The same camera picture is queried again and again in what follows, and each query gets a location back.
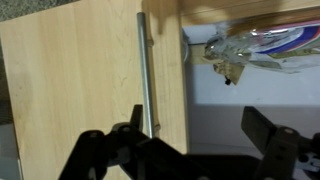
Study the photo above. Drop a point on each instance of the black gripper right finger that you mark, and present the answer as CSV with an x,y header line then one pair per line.
x,y
278,150

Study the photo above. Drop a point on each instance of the shiny snack bag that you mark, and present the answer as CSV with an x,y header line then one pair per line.
x,y
266,43

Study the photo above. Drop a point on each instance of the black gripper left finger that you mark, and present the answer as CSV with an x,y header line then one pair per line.
x,y
110,156

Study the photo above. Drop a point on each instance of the wooden wall cabinet body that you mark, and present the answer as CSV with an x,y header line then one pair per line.
x,y
250,95

